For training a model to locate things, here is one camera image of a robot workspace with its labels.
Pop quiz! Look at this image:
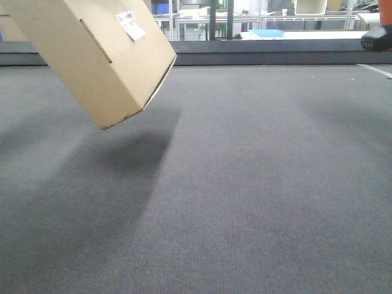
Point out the black vertical post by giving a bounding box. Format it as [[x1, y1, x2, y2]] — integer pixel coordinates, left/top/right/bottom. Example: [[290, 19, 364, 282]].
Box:
[[209, 0, 216, 41]]

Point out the white plastic bin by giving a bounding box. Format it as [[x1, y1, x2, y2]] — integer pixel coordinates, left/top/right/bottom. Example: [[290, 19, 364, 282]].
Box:
[[294, 0, 328, 16]]

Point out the white shelving rack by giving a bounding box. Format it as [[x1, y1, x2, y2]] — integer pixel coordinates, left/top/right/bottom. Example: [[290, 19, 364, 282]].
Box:
[[260, 14, 361, 31]]

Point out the blue plastic tray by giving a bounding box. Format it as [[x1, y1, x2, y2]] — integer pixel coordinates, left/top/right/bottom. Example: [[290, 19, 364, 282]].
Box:
[[249, 29, 285, 38]]

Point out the large brown Ecoflow carton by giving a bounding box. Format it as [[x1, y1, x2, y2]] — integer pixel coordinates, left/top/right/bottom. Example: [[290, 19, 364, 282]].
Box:
[[0, 6, 28, 42]]

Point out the blue plastic crate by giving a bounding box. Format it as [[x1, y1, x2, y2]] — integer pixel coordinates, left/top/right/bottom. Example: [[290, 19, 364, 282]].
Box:
[[152, 3, 169, 15]]

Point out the orange black barcode scanner gun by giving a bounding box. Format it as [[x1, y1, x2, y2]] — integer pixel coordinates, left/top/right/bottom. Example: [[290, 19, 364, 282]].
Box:
[[361, 0, 391, 52]]

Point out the small brown cardboard package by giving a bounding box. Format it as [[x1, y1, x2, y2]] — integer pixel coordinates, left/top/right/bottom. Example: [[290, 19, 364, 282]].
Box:
[[1, 1, 176, 129]]

